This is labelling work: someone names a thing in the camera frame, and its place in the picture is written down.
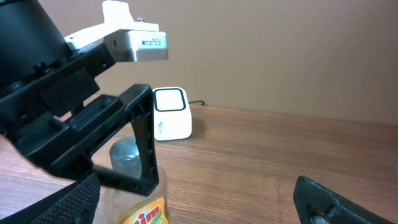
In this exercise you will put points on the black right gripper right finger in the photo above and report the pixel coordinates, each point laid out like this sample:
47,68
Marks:
315,203

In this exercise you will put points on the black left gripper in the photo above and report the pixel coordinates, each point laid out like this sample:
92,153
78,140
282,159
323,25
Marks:
44,117

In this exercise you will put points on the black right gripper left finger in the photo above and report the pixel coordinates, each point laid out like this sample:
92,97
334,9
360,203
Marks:
74,204

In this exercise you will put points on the white barcode scanner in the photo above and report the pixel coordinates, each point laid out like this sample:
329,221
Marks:
172,114

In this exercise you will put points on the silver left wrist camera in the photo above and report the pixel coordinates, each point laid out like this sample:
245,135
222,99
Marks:
128,40

